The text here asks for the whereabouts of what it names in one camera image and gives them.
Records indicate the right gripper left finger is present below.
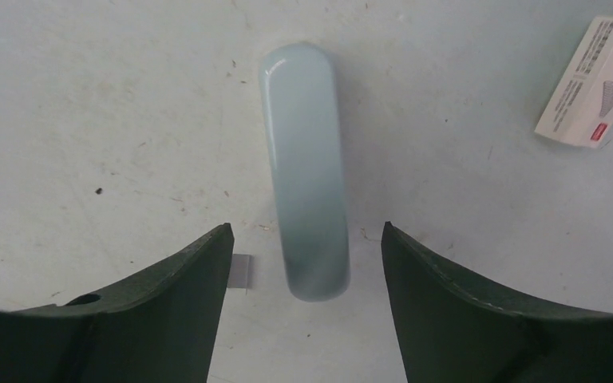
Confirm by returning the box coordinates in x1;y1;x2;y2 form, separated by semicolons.
0;223;234;382

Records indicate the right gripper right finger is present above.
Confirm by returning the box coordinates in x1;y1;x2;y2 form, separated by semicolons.
381;223;613;382

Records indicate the grey staple strip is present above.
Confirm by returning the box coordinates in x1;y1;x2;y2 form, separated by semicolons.
227;254;253;290

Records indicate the light blue stapler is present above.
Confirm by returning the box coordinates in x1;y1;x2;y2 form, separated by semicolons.
259;42;350;302

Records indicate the white staple box sleeve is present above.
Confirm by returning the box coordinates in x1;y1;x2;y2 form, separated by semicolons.
534;16;613;148

